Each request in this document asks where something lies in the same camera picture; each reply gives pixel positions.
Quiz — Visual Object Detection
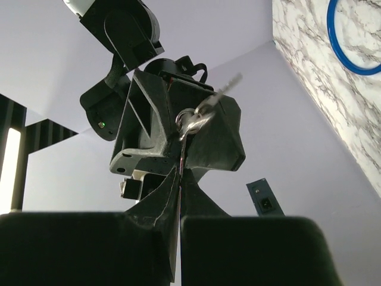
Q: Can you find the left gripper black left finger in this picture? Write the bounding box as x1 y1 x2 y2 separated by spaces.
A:
1 168 179 285

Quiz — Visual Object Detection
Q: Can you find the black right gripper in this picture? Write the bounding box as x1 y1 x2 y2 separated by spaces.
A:
110 70 246 176

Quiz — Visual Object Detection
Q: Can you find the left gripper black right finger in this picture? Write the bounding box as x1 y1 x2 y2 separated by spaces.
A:
180 170 342 285

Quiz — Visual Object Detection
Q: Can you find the silver key ring bunch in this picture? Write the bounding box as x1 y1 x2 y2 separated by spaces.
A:
175 73 243 167

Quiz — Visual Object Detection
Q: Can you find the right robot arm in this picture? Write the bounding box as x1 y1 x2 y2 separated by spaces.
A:
66 1 245 179

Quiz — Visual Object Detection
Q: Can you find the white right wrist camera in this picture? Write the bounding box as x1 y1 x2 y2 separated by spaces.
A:
119 170 148 202

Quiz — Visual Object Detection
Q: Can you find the blue cable lock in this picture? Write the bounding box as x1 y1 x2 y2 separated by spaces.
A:
326 1 380 76

